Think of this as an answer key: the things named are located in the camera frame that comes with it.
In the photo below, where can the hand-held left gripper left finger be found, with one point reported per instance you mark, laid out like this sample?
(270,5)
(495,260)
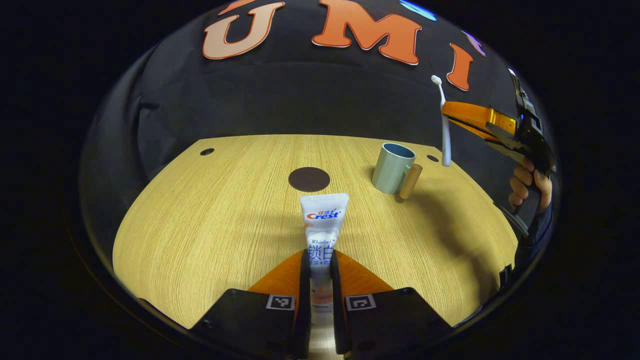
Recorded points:
(305,300)

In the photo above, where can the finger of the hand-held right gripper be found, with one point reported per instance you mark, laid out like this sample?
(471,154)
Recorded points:
(475,117)
(495,140)

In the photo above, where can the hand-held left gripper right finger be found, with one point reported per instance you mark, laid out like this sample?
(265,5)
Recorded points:
(336,300)

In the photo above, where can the white toothbrush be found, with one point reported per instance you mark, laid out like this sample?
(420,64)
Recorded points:
(444,125)

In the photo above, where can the white toothpaste tube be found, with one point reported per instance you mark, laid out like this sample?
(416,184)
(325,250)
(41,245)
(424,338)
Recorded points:
(322,235)

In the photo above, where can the black backdrop cloth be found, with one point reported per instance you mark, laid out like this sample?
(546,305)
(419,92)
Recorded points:
(300,100)

